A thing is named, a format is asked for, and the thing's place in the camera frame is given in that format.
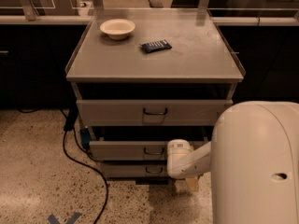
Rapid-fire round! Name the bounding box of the dark blue snack packet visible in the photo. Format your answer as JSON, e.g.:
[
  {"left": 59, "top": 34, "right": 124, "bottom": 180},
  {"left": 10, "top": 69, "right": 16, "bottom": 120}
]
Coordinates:
[{"left": 141, "top": 40, "right": 172, "bottom": 53}]

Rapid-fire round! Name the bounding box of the grey drawer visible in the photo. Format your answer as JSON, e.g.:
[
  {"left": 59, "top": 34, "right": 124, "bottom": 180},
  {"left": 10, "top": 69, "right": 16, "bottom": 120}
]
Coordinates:
[
  {"left": 100, "top": 161, "right": 167, "bottom": 178},
  {"left": 77, "top": 100, "right": 233, "bottom": 126},
  {"left": 90, "top": 140, "right": 167, "bottom": 161}
]

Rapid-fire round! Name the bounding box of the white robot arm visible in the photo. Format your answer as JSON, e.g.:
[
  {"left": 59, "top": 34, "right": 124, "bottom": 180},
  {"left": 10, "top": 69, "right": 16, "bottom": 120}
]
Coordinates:
[{"left": 167, "top": 101, "right": 299, "bottom": 224}]

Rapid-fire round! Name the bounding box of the white bowl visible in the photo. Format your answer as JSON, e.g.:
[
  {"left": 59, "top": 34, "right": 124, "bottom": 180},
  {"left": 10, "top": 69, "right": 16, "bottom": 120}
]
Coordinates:
[{"left": 99, "top": 19, "right": 135, "bottom": 40}]

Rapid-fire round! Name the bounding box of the grey top drawer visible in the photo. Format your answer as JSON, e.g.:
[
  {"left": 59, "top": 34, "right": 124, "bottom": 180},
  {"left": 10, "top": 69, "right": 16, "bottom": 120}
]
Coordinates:
[{"left": 77, "top": 100, "right": 233, "bottom": 126}]

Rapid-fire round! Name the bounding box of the grey bottom drawer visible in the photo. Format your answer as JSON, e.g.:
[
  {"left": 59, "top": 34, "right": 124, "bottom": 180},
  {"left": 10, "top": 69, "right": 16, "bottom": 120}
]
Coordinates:
[{"left": 100, "top": 161, "right": 167, "bottom": 178}]

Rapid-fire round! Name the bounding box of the black power strip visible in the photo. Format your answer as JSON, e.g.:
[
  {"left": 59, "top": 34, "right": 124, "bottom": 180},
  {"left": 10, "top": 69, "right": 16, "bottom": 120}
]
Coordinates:
[{"left": 64, "top": 105, "right": 78, "bottom": 132}]

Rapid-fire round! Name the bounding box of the blue power adapter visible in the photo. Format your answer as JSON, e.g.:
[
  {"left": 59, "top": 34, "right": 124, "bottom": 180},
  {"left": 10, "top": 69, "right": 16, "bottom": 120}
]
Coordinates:
[{"left": 79, "top": 128, "right": 92, "bottom": 146}]

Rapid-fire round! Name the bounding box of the grey drawer cabinet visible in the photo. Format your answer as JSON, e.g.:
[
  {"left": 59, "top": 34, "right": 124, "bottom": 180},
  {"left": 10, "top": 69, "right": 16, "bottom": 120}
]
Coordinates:
[{"left": 64, "top": 7, "right": 247, "bottom": 185}]

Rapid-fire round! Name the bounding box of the black floor cable left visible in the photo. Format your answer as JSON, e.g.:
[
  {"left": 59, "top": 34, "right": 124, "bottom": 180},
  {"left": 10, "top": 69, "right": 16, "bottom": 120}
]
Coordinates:
[{"left": 17, "top": 107, "right": 110, "bottom": 224}]

